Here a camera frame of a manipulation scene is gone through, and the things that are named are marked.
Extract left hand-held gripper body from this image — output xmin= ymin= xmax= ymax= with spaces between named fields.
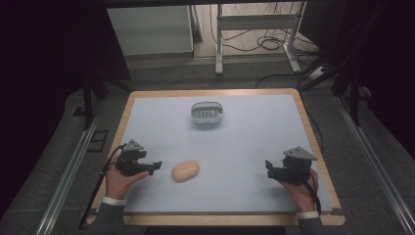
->
xmin=115 ymin=139 xmax=155 ymax=177

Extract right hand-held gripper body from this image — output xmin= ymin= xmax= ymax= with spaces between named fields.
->
xmin=273 ymin=146 xmax=318 ymax=187

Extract tan bread roll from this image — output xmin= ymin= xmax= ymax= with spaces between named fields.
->
xmin=170 ymin=160 xmax=201 ymax=183

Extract person's left hand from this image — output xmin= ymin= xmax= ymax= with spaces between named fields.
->
xmin=105 ymin=156 xmax=150 ymax=201

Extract person's right hand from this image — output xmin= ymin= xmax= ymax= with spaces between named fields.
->
xmin=279 ymin=167 xmax=319 ymax=213

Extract black floor plate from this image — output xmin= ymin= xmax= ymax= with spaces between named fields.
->
xmin=86 ymin=129 xmax=110 ymax=154

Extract pale blue table mat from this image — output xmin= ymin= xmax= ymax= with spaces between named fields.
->
xmin=122 ymin=94 xmax=333 ymax=214

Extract black stand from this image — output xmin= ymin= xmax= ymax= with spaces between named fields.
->
xmin=301 ymin=48 xmax=373 ymax=127
xmin=72 ymin=72 xmax=133 ymax=131

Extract white power strip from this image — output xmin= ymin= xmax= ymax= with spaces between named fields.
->
xmin=307 ymin=66 xmax=328 ymax=81

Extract white cabinet panel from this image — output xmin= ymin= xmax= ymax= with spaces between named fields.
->
xmin=106 ymin=5 xmax=195 ymax=57

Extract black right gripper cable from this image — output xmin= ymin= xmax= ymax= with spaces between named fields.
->
xmin=301 ymin=171 xmax=323 ymax=216

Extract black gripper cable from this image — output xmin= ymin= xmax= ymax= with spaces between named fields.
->
xmin=78 ymin=143 xmax=127 ymax=230
xmin=301 ymin=171 xmax=323 ymax=216

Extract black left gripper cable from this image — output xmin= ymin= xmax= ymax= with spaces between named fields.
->
xmin=78 ymin=143 xmax=127 ymax=230

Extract aluminium floor rail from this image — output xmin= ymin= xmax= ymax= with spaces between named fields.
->
xmin=33 ymin=106 xmax=103 ymax=235
xmin=335 ymin=95 xmax=415 ymax=235

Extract black floor cables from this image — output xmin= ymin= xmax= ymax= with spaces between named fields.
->
xmin=208 ymin=2 xmax=322 ymax=68

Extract white metal desk frame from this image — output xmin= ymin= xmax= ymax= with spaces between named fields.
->
xmin=214 ymin=0 xmax=308 ymax=76

